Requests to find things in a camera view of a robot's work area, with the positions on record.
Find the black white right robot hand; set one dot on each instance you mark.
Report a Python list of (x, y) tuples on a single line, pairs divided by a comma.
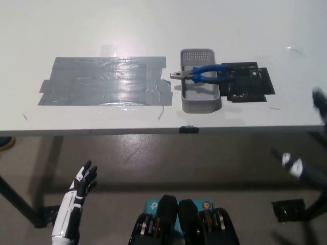
[(293, 166)]

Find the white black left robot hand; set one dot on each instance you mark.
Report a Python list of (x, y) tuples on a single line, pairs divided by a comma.
[(67, 211)]

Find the grey plastic basket container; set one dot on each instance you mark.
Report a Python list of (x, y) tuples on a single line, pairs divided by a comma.
[(200, 98)]

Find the yellow black round object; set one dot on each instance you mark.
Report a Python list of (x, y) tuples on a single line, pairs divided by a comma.
[(5, 143)]

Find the grey duct tape patch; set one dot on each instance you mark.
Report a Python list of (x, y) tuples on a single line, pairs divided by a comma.
[(102, 81)]

